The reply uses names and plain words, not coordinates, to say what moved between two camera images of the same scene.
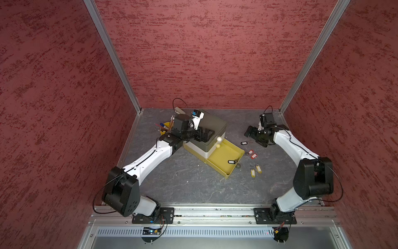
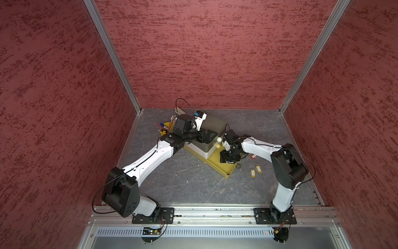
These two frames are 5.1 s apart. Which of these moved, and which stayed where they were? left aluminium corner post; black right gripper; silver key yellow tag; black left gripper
Moved: black right gripper
Stayed: left aluminium corner post; silver key yellow tag; black left gripper
